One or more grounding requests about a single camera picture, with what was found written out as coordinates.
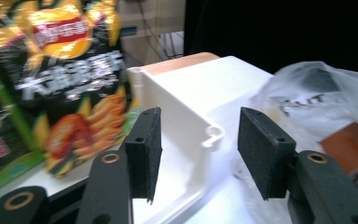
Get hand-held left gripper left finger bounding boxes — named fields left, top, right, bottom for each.
left=124, top=106, right=163, bottom=204

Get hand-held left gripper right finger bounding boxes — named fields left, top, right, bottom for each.
left=237, top=106, right=296, bottom=201

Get white plastic tray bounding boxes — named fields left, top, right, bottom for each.
left=0, top=65, right=227, bottom=224

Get clear plastic bag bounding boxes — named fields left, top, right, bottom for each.
left=250, top=61, right=358, bottom=189

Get black yellow chips bag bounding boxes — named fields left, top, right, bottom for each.
left=0, top=0, right=144, bottom=180

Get green seaweed snack packet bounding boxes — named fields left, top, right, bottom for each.
left=0, top=52, right=48, bottom=201

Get white plastic bin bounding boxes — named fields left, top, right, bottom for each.
left=148, top=55, right=358, bottom=224

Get black desk cables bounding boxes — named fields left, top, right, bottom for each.
left=136, top=0, right=185, bottom=61

